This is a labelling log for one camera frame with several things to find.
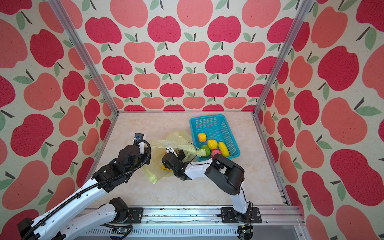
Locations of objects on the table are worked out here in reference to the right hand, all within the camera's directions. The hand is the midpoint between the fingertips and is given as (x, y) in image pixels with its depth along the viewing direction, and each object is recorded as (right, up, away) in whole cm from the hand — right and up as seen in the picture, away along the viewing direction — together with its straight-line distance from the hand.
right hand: (174, 153), depth 92 cm
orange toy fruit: (+18, +9, +6) cm, 21 cm away
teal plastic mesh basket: (+29, +16, +19) cm, 38 cm away
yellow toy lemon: (+32, +2, +4) cm, 32 cm away
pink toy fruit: (+26, +1, -1) cm, 26 cm away
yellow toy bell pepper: (+24, +5, +3) cm, 25 cm away
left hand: (-10, +6, -18) cm, 21 cm away
